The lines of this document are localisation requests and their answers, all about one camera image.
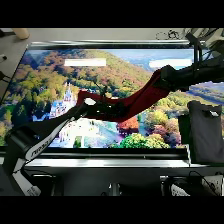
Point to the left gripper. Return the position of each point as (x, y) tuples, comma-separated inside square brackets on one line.
[(108, 110)]

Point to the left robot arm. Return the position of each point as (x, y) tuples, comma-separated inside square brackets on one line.
[(36, 136)]

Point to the grey garment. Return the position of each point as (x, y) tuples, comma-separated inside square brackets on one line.
[(206, 133)]

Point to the black garment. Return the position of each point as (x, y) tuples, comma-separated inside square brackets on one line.
[(183, 133)]

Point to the red T-shirt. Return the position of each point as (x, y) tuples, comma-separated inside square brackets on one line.
[(143, 96)]

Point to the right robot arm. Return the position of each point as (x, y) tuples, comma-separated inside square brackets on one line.
[(206, 71)]

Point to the silver frame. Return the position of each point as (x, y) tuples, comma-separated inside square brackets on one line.
[(110, 163)]

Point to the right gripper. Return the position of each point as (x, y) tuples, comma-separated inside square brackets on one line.
[(170, 78)]

